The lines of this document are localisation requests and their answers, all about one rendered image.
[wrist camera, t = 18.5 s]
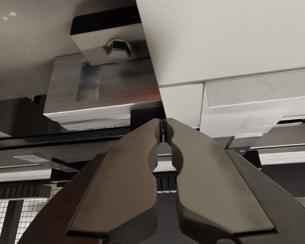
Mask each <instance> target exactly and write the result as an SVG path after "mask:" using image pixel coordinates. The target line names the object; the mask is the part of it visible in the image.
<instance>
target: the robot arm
mask: <svg viewBox="0 0 305 244"><path fill-rule="evenodd" d="M163 131H164V139H165V143H166V142H167V143H168V145H169V146H170V147H171V148H172V165H173V167H174V168H175V169H176V170H177V171H178V173H179V175H178V176H177V184H176V208H177V216H178V222H179V228H180V230H181V232H182V233H183V234H184V235H186V236H188V237H189V238H191V239H193V240H195V241H196V242H198V243H200V244H305V207H304V206H303V205H302V204H301V203H300V202H299V201H297V200H296V199H295V198H294V197H293V196H292V195H291V194H289V193H288V192H287V191H286V190H285V189H283V188H282V187H281V186H279V185H278V184H277V183H276V182H274V181H273V180H272V179H270V178H269V177H268V176H267V175H265V174H264V173H263V172H261V171H260V170H259V169H258V168H256V167H255V166H254V165H253V164H251V163H250V162H249V161H247V160H246V159H245V158H243V157H242V156H241V155H240V154H238V153H237V152H236V151H235V150H234V149H229V150H226V149H225V148H224V147H222V146H221V145H220V144H219V143H217V142H216V141H215V140H213V139H212V138H210V137H209V136H207V135H206V134H204V133H202V132H200V131H198V130H196V129H194V128H192V127H190V126H188V125H186V124H184V123H182V122H180V121H178V120H176V119H174V118H167V119H164V120H160V119H157V118H155V119H152V120H150V121H148V122H147V123H145V124H143V125H142V126H140V127H139V128H137V129H135V130H134V131H132V132H130V133H129V134H127V135H125V136H124V137H122V138H121V139H120V140H118V141H117V142H116V143H115V144H114V145H112V146H111V147H110V148H109V149H108V150H107V151H106V152H105V153H98V154H97V155H96V156H95V157H94V158H93V159H92V160H91V161H90V162H89V163H88V164H87V165H86V166H85V167H84V168H83V169H82V170H81V171H79V172H78V173H77V174H76V175H75V176H74V177H73V178H72V179H71V180H70V181H69V182H68V183H67V184H66V185H65V186H64V187H63V188H62V189H61V190H60V191H58V192H57V193H56V194H55V195H54V196H53V197H52V198H51V199H50V200H49V202H48V203H47V204H46V205H45V206H44V207H43V208H42V209H41V211H40V212H39V213H38V214H37V215H36V216H35V218H34V219H33V220H32V222H31V223H30V224H29V226H28V227H27V229H26V230H25V231H24V233H23V234H22V236H21V237H20V239H19V241H18V242H17V244H140V243H141V242H143V241H144V240H146V239H148V238H149V237H151V236H152V235H153V234H154V233H155V232H156V230H157V219H158V201H157V184H156V178H155V176H154V175H153V174H152V172H153V171H154V170H155V168H156V167H157V165H158V160H157V147H158V146H159V144H160V143H163Z"/></svg>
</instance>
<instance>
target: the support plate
mask: <svg viewBox="0 0 305 244"><path fill-rule="evenodd" d="M136 3H137V8H138V12H139V15H140V19H141V23H142V26H143V30H144V34H145V38H146V42H147V45H148V49H149V53H150V57H151V60H152V65H153V69H154V73H155V76H156V80H157V84H158V85H166V84H173V83H181V82H188V81H196V80H204V79H211V78H219V77H226V76H237V75H244V74H252V73H259V72H267V71H274V70H282V69H290V68H297V67H305V0H136ZM159 91H160V95H161V99H162V102H163V106H164V110H165V114H166V118H174V119H176V120H178V121H180V122H182V123H184V124H186V125H188V126H190V125H200V120H201V111H202V101H203V92H204V83H198V84H190V85H183V86H175V87H167V88H159ZM295 115H305V98H302V99H301V100H300V101H299V102H298V103H297V104H296V105H295V106H294V107H293V108H292V109H291V110H290V111H289V112H288V113H287V114H286V115H285V116H295Z"/></svg>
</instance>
